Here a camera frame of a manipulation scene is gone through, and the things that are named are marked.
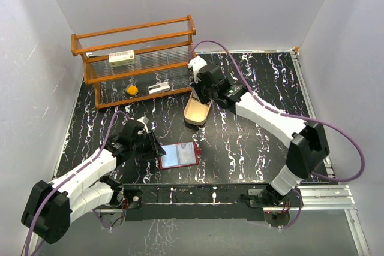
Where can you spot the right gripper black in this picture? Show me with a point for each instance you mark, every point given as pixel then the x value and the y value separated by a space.
pixel 202 99

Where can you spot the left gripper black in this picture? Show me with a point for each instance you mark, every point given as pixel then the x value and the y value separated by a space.
pixel 154 146

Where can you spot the red leather card holder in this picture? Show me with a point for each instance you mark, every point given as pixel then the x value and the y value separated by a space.
pixel 170 160

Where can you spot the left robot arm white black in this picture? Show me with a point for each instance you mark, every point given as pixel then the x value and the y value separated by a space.
pixel 53 206

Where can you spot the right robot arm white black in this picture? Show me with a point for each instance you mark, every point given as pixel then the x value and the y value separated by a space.
pixel 306 140

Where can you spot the beige oval tray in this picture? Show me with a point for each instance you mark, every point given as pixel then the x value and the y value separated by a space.
pixel 195 112

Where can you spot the white stapler-like object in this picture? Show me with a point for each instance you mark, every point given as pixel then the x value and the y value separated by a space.
pixel 158 88

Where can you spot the yellow square object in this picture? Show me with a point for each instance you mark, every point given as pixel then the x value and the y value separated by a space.
pixel 132 90

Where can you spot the wooden shelf rack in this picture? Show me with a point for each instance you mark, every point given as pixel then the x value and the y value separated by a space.
pixel 162 50

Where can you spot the white red box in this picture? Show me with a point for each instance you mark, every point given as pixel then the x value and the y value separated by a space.
pixel 118 59

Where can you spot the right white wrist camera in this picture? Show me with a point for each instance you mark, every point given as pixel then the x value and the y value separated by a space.
pixel 194 66

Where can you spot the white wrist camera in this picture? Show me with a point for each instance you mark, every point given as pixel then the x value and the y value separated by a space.
pixel 144 120
pixel 194 66

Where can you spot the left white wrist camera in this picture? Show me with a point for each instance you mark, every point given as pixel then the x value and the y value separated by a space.
pixel 144 120

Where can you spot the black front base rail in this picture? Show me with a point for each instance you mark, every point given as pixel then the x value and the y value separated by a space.
pixel 199 201

